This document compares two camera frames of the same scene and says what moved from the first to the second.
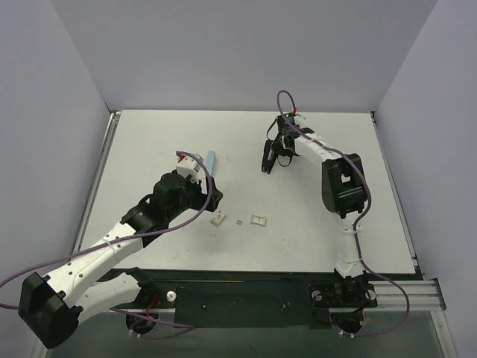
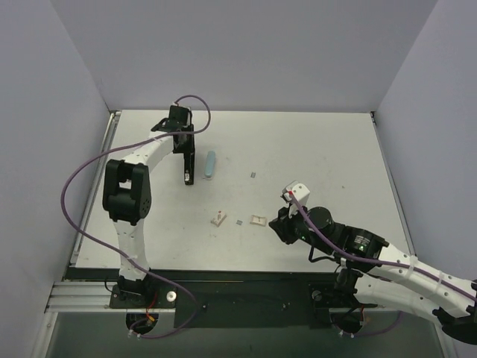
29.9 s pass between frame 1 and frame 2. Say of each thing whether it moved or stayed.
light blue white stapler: stayed
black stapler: moved
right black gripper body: moved
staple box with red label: stayed
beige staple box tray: stayed
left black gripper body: moved
